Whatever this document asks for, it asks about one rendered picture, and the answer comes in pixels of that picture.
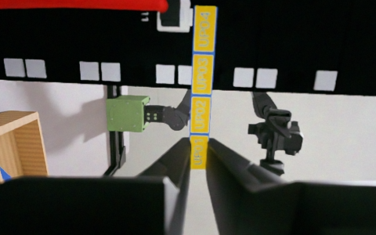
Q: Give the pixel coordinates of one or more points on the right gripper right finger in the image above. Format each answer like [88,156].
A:
[245,201]

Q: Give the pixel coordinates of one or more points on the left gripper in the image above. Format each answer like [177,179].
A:
[278,122]

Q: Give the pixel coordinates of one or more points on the tan open box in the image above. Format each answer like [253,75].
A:
[22,150]

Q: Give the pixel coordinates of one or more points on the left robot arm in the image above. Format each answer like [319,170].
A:
[177,118]

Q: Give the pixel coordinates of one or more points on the yellow label strip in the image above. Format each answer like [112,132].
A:
[204,28]

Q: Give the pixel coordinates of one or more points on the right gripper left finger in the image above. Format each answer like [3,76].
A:
[101,205]

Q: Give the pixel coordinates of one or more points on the blue flat strip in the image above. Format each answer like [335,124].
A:
[4,174]

